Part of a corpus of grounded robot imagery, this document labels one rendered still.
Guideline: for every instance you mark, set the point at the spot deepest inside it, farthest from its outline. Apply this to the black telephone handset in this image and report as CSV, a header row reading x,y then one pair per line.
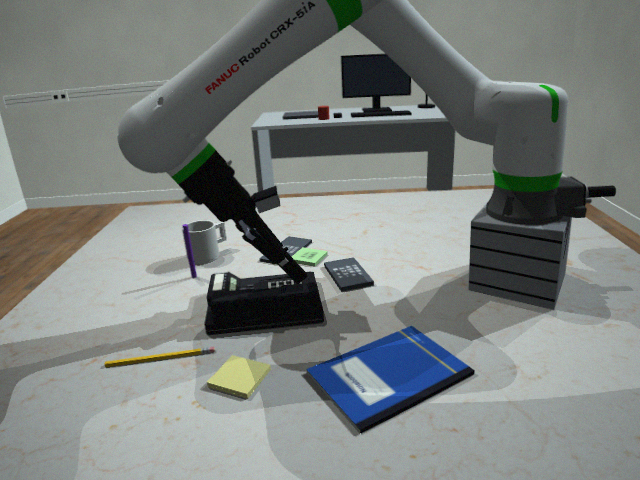
x,y
237,301

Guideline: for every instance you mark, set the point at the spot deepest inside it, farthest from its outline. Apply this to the blue notebook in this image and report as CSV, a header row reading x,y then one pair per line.
x,y
375,382

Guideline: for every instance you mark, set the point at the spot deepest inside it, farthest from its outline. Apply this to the light green sticky note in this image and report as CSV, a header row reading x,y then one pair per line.
x,y
309,256

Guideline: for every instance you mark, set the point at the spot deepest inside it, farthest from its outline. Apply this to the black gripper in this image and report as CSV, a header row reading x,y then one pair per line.
x,y
230,203

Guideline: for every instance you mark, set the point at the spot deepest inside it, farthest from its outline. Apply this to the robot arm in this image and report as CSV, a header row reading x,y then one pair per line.
x,y
525,123

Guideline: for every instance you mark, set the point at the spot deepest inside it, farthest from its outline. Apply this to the yellow pencil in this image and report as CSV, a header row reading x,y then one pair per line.
x,y
159,357

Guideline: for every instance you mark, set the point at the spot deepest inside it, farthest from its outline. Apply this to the grey mug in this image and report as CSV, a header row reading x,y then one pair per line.
x,y
204,244

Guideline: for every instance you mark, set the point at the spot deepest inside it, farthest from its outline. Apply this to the dark grey pocket calculator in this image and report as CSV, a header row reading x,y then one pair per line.
x,y
348,274

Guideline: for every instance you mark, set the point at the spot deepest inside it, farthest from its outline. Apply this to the purple thin rod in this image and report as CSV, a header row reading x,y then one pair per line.
x,y
189,251

